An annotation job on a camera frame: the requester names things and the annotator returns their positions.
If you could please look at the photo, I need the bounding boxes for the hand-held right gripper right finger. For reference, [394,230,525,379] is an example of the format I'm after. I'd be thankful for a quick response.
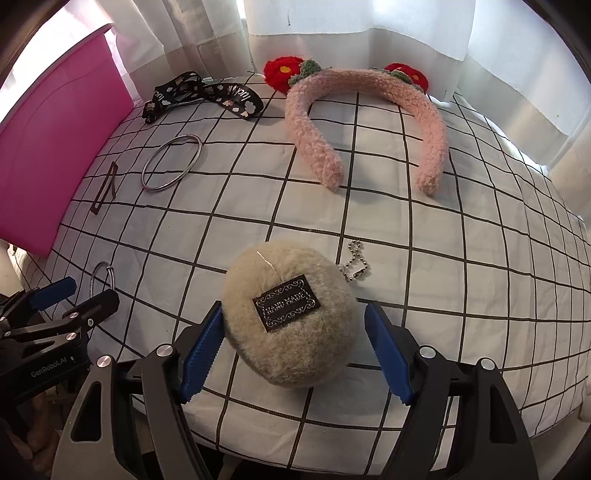
[364,300,542,480]

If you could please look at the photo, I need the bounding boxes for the pink fuzzy flower headband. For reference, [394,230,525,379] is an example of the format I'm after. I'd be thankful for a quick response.
[264,56,450,198]

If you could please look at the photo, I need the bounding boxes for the white curtain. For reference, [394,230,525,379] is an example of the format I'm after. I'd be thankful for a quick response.
[108,0,591,188]

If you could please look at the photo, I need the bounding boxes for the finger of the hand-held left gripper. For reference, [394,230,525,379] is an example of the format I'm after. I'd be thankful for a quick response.
[0,290,121,358]
[0,276,78,333]

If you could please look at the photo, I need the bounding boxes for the beige fluffy pom-pom keychain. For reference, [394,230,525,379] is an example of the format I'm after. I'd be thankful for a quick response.
[222,237,365,389]

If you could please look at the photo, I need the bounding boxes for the white black-checked cloth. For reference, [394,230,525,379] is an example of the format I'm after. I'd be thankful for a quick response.
[9,69,591,460]

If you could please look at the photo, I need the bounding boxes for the brown hair clip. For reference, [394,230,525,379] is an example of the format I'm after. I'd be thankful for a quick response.
[89,161,120,216]

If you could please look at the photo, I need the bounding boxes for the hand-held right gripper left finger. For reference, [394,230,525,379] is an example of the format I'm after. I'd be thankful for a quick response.
[58,300,227,480]

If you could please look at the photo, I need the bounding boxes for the silver metal bangle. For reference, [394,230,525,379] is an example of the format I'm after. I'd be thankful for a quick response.
[140,133,203,193]

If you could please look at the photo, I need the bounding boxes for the small silver ring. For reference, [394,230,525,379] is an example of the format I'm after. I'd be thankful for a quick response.
[89,261,116,302]

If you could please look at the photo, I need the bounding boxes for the black printed lanyard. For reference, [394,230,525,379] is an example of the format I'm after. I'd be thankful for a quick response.
[143,71,265,124]

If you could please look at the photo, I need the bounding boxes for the pink storage box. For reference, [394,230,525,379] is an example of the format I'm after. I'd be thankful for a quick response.
[0,23,136,257]

